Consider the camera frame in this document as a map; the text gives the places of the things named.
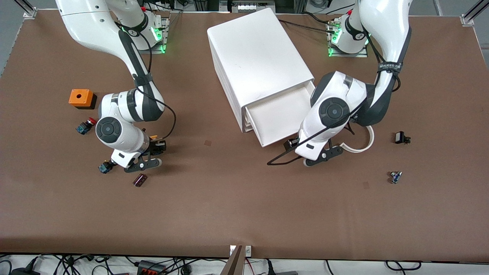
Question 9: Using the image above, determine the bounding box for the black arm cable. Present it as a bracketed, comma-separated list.
[267, 23, 402, 166]
[115, 23, 177, 142]

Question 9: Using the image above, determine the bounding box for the orange box with hole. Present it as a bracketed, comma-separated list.
[68, 89, 97, 110]

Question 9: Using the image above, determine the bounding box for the black looped floor cable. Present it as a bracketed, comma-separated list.
[385, 260, 423, 272]

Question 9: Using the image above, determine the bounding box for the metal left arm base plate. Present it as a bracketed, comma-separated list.
[328, 19, 368, 58]

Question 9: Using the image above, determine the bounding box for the white drawer cabinet housing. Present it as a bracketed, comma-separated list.
[207, 8, 315, 133]

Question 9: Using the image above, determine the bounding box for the aluminium corner profile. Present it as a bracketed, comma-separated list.
[15, 0, 37, 19]
[461, 0, 489, 25]

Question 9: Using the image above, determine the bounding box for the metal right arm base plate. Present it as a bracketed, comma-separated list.
[141, 15, 170, 54]

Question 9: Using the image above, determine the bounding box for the grey camera stand post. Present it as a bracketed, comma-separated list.
[220, 245, 244, 275]

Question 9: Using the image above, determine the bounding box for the black base supply cable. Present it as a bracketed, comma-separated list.
[279, 17, 337, 35]

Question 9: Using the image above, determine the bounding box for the black orange power strip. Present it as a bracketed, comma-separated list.
[137, 260, 167, 275]

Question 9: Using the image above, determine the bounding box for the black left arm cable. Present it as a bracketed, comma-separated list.
[267, 23, 402, 166]

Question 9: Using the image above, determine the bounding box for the red push button switch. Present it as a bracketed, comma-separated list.
[75, 117, 98, 135]

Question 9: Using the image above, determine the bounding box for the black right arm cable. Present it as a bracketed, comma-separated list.
[115, 23, 177, 142]

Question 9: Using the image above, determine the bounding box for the white curved plastic bracket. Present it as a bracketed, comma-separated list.
[339, 126, 375, 153]

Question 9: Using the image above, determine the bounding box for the grey connector device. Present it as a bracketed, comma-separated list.
[220, 0, 276, 14]

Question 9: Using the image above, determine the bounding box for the white highest cabinet drawer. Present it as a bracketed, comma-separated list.
[244, 83, 317, 147]

